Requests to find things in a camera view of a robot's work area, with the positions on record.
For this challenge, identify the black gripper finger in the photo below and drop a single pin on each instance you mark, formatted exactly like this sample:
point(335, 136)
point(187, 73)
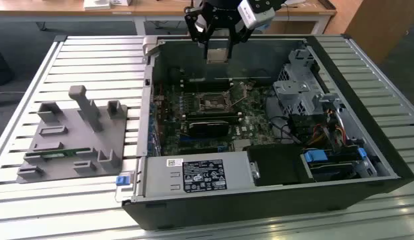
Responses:
point(229, 50)
point(205, 51)

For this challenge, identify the silver CPU plate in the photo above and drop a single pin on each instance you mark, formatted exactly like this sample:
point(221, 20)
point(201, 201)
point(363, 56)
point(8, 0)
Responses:
point(217, 56)

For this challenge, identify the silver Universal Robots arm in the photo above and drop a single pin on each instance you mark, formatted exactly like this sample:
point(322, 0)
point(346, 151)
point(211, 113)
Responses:
point(200, 25)

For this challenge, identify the black RAM slot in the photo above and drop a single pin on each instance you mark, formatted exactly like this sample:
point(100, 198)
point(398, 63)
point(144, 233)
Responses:
point(209, 83)
point(209, 118)
point(209, 114)

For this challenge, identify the CPU socket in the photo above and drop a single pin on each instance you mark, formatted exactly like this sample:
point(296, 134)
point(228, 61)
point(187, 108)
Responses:
point(213, 103)

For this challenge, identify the grey case latch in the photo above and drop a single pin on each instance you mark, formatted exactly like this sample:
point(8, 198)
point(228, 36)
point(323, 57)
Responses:
point(149, 48)

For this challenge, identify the silver metal drive cage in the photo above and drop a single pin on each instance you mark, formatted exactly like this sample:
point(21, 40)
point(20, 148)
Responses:
point(293, 90)

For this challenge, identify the green motherboard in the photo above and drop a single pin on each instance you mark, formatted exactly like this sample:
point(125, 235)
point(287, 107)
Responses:
point(253, 120)

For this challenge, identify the white box with black print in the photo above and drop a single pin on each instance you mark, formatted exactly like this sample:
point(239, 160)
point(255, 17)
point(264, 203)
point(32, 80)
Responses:
point(121, 2)

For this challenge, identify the black graphics card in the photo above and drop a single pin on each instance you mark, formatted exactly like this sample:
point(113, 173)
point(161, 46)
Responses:
point(207, 128)

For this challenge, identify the silver chipset heatsink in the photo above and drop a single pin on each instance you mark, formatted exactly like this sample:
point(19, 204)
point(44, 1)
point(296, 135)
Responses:
point(243, 145)

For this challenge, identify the wooden cabinet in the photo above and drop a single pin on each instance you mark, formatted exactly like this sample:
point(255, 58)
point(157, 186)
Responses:
point(380, 25)

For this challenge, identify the wooden desk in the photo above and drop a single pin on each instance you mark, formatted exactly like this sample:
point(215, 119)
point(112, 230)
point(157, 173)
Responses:
point(60, 11)

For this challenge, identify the black plastic shroud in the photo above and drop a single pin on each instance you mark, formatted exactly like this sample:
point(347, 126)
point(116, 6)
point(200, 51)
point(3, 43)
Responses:
point(276, 165)

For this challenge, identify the hard disk in blue carrier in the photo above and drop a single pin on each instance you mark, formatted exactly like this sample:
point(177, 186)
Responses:
point(315, 156)

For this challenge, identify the silver power supply unit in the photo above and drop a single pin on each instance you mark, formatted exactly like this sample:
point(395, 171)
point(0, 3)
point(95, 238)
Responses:
point(160, 180)

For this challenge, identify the grey parts rack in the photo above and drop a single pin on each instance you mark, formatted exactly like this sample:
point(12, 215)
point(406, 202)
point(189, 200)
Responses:
point(69, 140)

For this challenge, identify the green RAM stick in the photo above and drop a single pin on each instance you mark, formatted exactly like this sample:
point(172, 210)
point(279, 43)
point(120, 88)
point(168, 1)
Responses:
point(73, 151)

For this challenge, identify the blue plastic clip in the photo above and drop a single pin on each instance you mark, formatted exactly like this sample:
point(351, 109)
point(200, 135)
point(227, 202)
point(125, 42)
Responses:
point(362, 153)

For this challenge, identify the blue case latch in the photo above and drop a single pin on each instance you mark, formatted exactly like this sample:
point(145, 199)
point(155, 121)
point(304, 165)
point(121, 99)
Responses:
point(123, 181)

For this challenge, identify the black open PC case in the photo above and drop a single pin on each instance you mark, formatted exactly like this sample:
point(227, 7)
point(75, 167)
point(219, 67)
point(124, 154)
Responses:
point(227, 215)

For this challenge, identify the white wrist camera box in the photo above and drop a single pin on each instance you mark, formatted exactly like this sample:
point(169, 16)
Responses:
point(256, 15)

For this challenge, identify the silver metal bracket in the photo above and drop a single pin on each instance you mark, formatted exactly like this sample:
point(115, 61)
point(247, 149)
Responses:
point(330, 98)

